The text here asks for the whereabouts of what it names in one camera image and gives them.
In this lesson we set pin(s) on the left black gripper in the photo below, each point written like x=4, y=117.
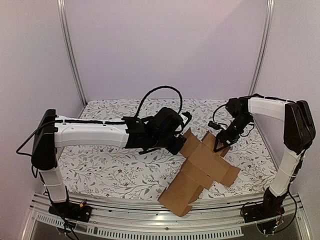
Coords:
x=176, y=149

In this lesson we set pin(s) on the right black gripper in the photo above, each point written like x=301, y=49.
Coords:
x=225, y=136

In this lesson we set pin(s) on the brown cardboard box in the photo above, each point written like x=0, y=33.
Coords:
x=201, y=168

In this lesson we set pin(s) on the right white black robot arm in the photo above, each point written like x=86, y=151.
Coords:
x=298, y=134

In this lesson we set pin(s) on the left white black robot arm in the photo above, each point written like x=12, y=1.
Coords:
x=56, y=132

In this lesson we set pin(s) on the floral patterned table mat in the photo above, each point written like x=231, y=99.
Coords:
x=108, y=171

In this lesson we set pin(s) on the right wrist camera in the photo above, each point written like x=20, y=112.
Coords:
x=214, y=125

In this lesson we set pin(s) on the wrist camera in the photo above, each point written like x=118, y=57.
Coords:
x=214, y=125
x=186, y=117

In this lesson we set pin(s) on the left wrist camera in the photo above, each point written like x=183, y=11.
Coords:
x=186, y=117

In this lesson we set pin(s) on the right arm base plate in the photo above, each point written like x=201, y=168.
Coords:
x=252, y=212

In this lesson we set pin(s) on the front aluminium rail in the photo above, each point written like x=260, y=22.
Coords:
x=131, y=219

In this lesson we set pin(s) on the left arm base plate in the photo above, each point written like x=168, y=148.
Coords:
x=74, y=211

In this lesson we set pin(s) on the right aluminium frame post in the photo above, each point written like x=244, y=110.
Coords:
x=270, y=4

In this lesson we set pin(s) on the aluminium frame post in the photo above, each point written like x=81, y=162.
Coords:
x=270, y=4
x=61, y=6

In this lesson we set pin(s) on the left aluminium frame post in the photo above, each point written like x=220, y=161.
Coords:
x=61, y=6

